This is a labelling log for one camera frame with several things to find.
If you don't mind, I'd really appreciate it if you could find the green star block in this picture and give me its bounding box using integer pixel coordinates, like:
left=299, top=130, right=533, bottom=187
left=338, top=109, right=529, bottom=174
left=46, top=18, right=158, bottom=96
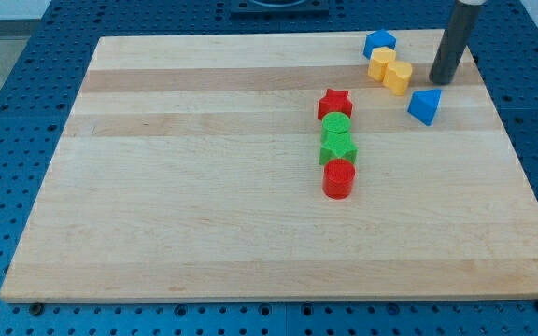
left=319, top=133, right=358, bottom=165

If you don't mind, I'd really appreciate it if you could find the red cylinder block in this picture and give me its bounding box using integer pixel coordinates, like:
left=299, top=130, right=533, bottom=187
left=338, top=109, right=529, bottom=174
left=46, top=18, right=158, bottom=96
left=322, top=159, right=356, bottom=199

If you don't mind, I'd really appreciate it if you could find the blue pentagon block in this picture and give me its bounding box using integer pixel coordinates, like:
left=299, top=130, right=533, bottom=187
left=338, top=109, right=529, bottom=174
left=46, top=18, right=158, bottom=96
left=363, top=29, right=397, bottom=59

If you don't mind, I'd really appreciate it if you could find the green cylinder block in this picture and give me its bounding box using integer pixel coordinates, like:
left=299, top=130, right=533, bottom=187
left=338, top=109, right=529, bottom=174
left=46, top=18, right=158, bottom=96
left=320, top=111, right=351, bottom=143

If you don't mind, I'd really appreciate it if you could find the yellow heart block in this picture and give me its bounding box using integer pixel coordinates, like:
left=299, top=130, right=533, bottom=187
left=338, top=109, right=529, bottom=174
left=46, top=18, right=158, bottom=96
left=382, top=61, right=413, bottom=96

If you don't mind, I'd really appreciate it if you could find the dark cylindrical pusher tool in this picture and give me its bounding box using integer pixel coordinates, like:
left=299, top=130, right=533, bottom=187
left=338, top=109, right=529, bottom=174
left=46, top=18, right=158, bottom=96
left=429, top=0, right=486, bottom=85

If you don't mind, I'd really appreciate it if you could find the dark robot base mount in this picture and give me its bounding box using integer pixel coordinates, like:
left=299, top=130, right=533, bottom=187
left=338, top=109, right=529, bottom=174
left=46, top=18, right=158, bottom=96
left=230, top=0, right=330, bottom=18

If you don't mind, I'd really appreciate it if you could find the yellow hexagon block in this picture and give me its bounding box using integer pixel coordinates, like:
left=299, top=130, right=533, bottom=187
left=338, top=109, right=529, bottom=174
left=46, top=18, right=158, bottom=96
left=367, top=47, right=396, bottom=82

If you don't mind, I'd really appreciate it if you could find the red star block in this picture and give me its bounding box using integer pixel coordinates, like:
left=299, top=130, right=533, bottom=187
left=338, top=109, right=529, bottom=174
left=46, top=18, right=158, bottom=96
left=317, top=89, right=353, bottom=120

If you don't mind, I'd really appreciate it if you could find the blue triangle block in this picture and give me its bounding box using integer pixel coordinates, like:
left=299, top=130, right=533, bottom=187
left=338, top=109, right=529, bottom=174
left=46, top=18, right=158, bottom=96
left=407, top=89, right=442, bottom=126

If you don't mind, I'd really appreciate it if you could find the wooden board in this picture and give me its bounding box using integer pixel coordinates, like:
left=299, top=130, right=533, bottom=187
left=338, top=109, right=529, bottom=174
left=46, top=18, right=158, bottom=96
left=0, top=32, right=538, bottom=303

